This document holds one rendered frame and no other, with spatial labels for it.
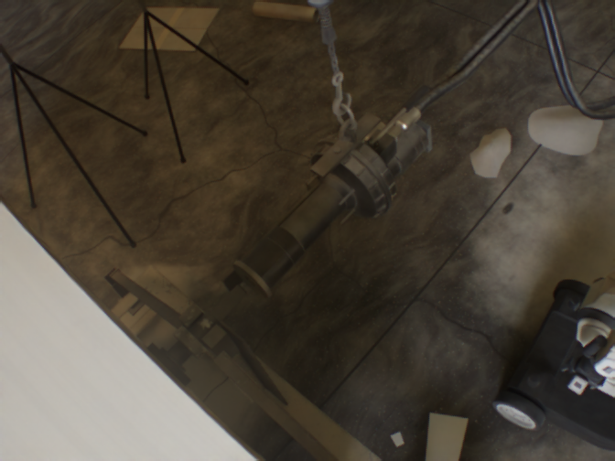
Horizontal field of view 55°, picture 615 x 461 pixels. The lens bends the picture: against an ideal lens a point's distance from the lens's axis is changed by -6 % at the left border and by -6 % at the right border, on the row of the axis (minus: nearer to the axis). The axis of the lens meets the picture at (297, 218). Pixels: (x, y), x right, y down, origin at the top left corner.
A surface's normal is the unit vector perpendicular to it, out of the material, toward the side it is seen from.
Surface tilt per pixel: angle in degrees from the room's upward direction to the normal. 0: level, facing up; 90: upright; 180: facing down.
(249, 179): 0
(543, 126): 14
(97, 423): 30
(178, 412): 36
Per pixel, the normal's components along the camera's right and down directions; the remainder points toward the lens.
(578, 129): 0.02, -0.44
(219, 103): -0.19, -0.55
